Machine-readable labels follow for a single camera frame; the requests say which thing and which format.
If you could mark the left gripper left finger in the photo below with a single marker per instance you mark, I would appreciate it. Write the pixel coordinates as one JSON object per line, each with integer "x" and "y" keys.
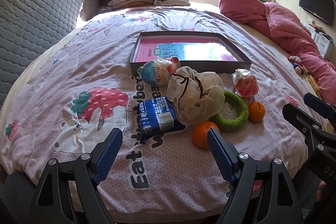
{"x": 52, "y": 201}

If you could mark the blue snack packet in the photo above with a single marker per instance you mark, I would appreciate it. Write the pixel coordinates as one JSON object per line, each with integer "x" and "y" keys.
{"x": 156, "y": 117}

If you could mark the white drawer cabinet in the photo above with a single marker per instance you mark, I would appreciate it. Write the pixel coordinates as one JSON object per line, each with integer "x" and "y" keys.
{"x": 323, "y": 41}

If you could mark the red white snack bag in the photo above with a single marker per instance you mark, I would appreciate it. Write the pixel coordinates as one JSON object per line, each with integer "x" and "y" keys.
{"x": 245, "y": 83}

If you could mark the orange mandarin with stem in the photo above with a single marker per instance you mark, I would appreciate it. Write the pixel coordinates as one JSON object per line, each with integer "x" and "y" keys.
{"x": 256, "y": 111}

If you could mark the round blue red snack bag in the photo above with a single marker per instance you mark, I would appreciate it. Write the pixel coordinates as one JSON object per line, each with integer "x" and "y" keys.
{"x": 158, "y": 72}

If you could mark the shallow grey cardboard box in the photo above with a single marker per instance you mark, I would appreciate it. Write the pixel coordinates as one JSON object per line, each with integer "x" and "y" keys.
{"x": 200, "y": 66}

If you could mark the cream mesh drawstring bag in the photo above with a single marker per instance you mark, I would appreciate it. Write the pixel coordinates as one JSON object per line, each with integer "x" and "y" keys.
{"x": 196, "y": 97}

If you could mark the pink quilted comforter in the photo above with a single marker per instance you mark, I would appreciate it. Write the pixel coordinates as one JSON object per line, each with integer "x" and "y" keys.
{"x": 283, "y": 27}

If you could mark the pink blue children's book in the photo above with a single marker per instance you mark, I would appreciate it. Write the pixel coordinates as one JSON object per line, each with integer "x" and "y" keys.
{"x": 185, "y": 49}

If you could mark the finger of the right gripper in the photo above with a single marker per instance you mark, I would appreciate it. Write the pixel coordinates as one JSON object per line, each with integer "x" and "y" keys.
{"x": 300, "y": 120}
{"x": 323, "y": 109}

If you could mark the pink strawberry print bedsheet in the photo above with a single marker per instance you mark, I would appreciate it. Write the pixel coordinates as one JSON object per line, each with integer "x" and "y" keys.
{"x": 72, "y": 96}

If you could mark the small colourful toy figure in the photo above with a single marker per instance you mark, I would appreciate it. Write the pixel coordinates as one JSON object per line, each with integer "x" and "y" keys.
{"x": 298, "y": 66}

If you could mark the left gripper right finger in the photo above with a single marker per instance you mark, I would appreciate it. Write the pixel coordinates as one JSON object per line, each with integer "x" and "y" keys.
{"x": 262, "y": 192}

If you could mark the grey quilted headboard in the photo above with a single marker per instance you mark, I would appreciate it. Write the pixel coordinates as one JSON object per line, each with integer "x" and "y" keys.
{"x": 28, "y": 29}

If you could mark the black flat television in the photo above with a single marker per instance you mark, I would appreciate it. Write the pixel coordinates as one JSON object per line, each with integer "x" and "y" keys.
{"x": 322, "y": 9}

